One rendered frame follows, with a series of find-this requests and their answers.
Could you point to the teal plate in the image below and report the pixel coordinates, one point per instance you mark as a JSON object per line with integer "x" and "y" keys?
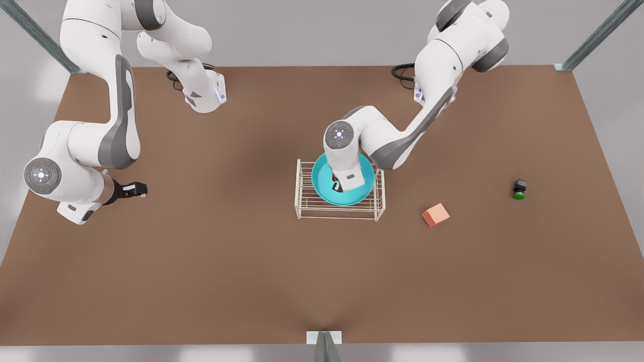
{"x": 322, "y": 187}

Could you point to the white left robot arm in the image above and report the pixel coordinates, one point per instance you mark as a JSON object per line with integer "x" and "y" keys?
{"x": 432, "y": 65}

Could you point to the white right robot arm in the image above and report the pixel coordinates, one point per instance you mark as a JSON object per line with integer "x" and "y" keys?
{"x": 83, "y": 146}

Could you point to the orange box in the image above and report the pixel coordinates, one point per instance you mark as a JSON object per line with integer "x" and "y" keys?
{"x": 436, "y": 216}

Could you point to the silver frame post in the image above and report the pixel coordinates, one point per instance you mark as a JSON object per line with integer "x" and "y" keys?
{"x": 598, "y": 35}
{"x": 324, "y": 347}
{"x": 35, "y": 32}

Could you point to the green button switch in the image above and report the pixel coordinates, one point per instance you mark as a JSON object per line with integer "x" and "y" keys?
{"x": 519, "y": 194}

